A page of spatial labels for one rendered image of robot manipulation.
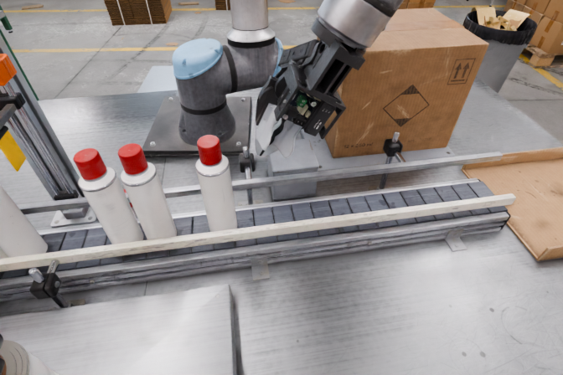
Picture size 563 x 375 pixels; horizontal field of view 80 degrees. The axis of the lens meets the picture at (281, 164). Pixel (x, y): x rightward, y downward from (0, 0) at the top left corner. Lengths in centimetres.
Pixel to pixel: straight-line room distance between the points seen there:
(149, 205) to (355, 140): 48
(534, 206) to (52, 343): 92
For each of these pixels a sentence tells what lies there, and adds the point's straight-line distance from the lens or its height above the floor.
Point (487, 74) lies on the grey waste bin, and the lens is 283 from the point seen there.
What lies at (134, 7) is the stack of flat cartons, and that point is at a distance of 459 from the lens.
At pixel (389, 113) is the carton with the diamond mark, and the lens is 80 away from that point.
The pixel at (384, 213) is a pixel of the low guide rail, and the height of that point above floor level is 92.
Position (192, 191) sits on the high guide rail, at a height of 96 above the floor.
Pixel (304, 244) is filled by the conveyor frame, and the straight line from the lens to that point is 62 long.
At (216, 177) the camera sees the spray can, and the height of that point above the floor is 103.
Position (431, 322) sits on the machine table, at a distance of 65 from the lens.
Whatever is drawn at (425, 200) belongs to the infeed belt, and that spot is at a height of 88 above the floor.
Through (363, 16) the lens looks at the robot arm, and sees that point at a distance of 39.
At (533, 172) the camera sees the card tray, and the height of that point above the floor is 83.
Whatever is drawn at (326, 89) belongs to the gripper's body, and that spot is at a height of 119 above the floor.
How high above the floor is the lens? 138
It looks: 41 degrees down
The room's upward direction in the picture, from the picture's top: straight up
